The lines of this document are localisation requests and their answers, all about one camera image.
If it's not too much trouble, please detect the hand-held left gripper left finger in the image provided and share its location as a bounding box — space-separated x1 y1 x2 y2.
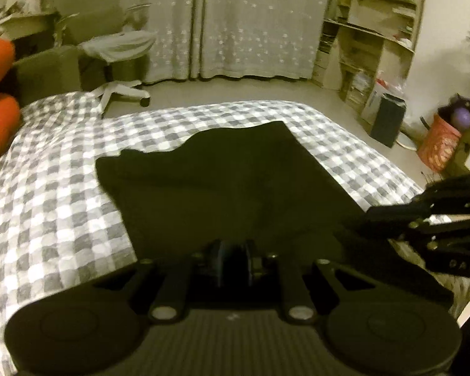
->
98 239 232 324

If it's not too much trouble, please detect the black garment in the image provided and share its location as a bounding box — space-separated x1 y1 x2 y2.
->
95 121 455 314

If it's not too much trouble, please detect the pale patterned curtain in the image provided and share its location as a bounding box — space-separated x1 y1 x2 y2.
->
113 0 337 83

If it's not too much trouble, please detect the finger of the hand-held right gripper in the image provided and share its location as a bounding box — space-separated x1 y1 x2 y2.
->
395 219 470 251
366 170 470 239

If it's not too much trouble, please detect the white round base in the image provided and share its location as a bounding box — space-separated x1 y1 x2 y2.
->
397 129 420 150

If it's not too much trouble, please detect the grey sofa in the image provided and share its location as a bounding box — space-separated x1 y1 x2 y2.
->
10 45 83 106

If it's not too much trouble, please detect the red patterned bin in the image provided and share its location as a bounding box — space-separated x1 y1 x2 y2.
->
417 113 463 172

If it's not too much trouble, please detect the wooden shelf unit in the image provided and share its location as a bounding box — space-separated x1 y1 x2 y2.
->
311 0 426 126

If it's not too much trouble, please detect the white box with red label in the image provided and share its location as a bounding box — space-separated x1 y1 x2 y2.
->
360 78 392 126

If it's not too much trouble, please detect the white office chair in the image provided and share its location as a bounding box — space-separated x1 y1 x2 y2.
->
43 0 157 106

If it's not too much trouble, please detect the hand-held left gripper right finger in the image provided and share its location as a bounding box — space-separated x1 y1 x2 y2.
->
241 240 380 324

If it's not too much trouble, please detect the dark plush with purple ball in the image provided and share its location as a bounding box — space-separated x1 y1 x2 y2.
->
439 93 470 130

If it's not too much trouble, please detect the black box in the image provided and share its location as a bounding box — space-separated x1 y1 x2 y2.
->
369 94 407 149

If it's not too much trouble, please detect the grey white checkered blanket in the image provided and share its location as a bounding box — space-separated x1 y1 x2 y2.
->
0 91 470 376

